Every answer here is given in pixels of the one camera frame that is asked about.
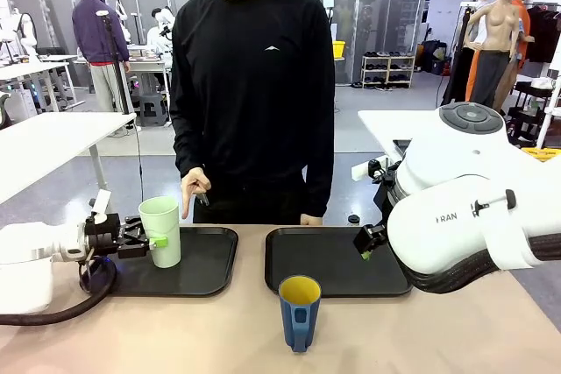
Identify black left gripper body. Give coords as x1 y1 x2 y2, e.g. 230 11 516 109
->
83 212 122 257

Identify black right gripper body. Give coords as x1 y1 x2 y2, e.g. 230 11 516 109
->
370 223 390 247

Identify tall light green cup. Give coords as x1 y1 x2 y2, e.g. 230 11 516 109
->
138 196 182 270

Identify person left forearm black sleeve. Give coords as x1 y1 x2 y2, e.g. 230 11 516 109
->
305 123 337 219

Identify person right hand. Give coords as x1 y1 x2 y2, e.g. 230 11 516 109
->
180 166 213 220

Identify black plastic serving tray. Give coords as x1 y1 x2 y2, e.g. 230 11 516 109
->
99 225 239 298
264 227 414 298

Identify blue mug yellow inside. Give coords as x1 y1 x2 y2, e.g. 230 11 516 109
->
278 275 323 354

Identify white work table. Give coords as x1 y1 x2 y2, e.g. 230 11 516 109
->
0 111 138 207
358 109 561 182

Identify black tripod stand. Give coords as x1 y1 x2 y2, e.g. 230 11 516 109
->
95 9 133 115

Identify white shoe rack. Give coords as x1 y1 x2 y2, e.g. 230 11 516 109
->
360 51 417 90

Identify person torso black shirt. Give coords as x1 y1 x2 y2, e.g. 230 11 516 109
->
169 0 337 226

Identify yellow flat crate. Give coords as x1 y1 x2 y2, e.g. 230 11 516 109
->
520 146 561 161

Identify person in purple jacket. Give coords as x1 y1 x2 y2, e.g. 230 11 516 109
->
71 0 132 114

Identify white humanoid robot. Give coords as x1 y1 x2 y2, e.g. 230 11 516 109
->
7 6 41 65

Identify black clothes on rack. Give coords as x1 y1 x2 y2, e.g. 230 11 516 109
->
524 2 561 65

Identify mannequin in orange garment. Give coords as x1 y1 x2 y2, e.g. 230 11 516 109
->
465 0 536 103

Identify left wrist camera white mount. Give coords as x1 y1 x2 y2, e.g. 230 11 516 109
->
89 189 112 223

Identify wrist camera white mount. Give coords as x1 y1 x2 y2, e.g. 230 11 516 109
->
351 158 398 186
89 189 112 223

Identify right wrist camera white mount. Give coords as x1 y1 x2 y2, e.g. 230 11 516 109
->
351 158 398 186

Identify black left arm cable sleeve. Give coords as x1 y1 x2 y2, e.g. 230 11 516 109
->
0 251 119 328

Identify black arm cable sleeve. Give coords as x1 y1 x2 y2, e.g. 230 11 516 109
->
408 233 561 296
0 251 119 328

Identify black right arm cable sleeve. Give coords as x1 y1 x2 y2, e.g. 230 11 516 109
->
408 233 561 296

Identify black tray with handle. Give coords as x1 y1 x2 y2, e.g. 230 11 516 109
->
392 138 414 159

